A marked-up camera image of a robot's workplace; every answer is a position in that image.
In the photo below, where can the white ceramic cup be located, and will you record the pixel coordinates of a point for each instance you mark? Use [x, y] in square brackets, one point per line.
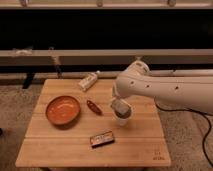
[123, 117]

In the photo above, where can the dark red chili pepper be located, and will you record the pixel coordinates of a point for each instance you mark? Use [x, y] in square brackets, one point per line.
[93, 107]

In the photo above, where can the small dark printed box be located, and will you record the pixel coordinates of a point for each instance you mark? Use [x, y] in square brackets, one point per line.
[102, 139]

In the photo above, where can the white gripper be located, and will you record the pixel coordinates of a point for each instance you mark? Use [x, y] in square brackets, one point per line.
[120, 94]

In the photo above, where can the orange ceramic bowl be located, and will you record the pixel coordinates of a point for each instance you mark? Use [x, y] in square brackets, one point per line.
[62, 110]

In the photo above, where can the long beige rail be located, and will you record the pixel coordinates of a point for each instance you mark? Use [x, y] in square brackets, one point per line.
[111, 57]

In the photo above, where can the wooden table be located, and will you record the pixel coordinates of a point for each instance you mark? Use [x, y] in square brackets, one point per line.
[140, 143]

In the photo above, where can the white plastic bottle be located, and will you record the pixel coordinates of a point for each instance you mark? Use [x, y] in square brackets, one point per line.
[89, 80]

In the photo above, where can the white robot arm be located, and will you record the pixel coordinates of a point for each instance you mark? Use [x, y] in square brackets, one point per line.
[193, 92]

